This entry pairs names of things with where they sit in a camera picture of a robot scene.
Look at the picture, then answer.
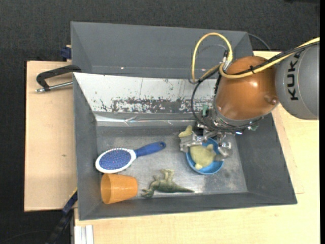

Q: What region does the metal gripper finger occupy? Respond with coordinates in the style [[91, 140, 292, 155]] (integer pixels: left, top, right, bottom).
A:
[[179, 133, 208, 153], [215, 141, 233, 162]]

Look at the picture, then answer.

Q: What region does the yellow-green plush toy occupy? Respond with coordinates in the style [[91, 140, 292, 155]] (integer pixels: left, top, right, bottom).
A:
[[178, 125, 217, 170]]

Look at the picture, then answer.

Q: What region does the blue bowl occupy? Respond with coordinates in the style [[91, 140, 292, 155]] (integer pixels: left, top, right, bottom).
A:
[[185, 137, 224, 175]]

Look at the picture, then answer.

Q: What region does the green toy dinosaur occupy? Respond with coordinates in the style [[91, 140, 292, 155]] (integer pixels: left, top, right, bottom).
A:
[[141, 168, 196, 199]]

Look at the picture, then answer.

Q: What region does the blue and white hairbrush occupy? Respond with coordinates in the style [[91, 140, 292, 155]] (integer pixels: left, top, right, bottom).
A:
[[95, 141, 167, 174]]

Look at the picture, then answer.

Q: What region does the orange plastic cup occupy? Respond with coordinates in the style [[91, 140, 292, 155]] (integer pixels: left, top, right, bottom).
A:
[[100, 173, 139, 205]]

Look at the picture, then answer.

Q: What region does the grey metal bin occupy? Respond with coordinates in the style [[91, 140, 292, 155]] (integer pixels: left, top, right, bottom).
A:
[[70, 21, 298, 221]]

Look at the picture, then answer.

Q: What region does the pale wood flat board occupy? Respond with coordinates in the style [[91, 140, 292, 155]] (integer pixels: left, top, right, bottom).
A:
[[24, 60, 305, 212]]

